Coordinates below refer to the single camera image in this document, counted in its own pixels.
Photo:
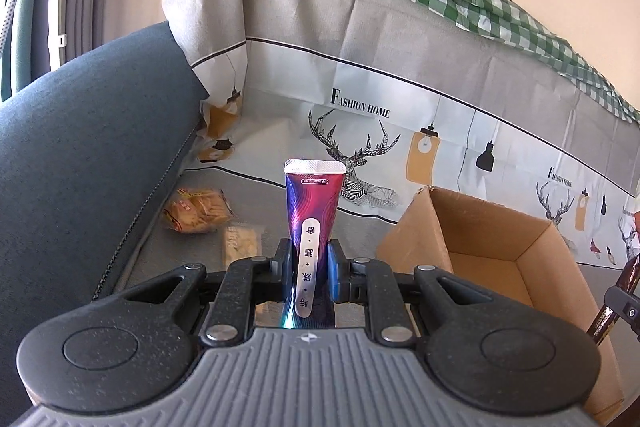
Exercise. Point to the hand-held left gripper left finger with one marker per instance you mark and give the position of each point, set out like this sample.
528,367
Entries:
282,272

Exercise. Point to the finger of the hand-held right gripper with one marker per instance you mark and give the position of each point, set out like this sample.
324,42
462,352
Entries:
625,307

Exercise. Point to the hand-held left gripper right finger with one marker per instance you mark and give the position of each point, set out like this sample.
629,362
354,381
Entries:
334,277

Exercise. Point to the brown snack packet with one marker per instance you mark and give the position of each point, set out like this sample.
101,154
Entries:
631,274

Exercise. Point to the purple red tube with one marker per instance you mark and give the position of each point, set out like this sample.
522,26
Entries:
312,207

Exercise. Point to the cardboard box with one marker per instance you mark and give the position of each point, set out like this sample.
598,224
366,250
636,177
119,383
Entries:
490,232

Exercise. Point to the beige snack packet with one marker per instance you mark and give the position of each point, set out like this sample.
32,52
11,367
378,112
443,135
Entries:
242,244

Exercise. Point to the orange cracker packet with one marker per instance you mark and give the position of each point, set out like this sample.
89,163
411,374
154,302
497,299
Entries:
197,209

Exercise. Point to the grey printed sofa cover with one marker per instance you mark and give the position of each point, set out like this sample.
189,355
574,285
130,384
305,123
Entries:
350,37

